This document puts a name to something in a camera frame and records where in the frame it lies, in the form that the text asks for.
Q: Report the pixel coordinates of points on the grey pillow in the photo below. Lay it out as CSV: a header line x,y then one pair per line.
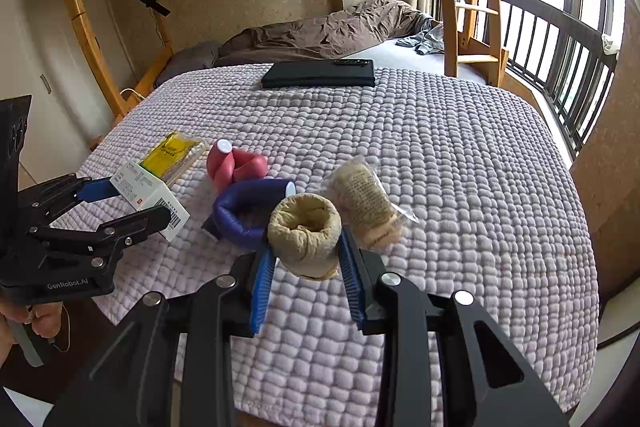
x,y
202,56

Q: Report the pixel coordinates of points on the brown rumpled duvet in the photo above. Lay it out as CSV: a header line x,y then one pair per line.
x,y
326,37

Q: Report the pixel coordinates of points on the clear bag of beige twine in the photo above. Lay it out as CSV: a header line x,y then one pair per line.
x,y
364,205

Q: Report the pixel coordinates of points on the red knotted foam tube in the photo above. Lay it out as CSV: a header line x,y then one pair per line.
x,y
226,164

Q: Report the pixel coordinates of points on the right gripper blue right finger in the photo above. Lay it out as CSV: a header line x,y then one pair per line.
x,y
360,271

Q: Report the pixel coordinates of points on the yellow snack packet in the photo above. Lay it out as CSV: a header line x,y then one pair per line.
x,y
175,154

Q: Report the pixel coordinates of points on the grey crumpled clothing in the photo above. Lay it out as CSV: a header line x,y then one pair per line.
x,y
429,40

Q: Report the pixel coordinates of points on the black flat box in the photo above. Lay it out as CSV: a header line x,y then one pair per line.
x,y
309,74

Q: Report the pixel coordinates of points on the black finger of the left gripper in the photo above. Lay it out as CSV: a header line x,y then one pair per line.
x,y
132,229

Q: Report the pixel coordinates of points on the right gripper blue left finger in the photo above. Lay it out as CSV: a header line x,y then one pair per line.
x,y
260,287

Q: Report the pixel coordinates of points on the black remote control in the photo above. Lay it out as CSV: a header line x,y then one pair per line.
x,y
353,63

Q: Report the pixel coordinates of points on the dark balcony railing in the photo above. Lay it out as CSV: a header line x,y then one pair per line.
x,y
563,59

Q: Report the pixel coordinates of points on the person's left hand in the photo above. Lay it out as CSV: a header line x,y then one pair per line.
x,y
46,321

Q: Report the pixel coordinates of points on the white medicine box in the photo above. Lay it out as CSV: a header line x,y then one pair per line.
x,y
142,190

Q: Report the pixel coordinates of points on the beige sock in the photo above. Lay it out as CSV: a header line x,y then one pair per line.
x,y
303,232

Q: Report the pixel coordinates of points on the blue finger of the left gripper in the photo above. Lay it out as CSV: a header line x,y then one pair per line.
x,y
96,190

